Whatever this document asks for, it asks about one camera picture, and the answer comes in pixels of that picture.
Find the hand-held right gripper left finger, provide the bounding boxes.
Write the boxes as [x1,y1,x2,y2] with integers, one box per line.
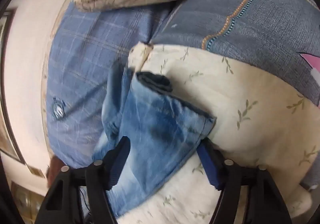
[35,136,130,224]

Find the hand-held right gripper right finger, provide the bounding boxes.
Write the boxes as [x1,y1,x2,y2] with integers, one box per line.
[196,138,292,224]

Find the blue denim pants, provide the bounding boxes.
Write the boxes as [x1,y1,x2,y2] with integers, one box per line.
[92,63,217,217]

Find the cream leaf-print quilt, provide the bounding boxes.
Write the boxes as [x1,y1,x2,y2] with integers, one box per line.
[116,41,320,224]

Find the dark brown furniture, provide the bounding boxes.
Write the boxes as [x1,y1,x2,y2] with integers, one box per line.
[47,156,65,184]

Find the blue plaid pillow with emblem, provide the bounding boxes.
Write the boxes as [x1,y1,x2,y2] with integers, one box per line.
[45,1,175,167]

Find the grey patterned bed sheet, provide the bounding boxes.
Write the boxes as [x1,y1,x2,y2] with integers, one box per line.
[150,0,320,189]

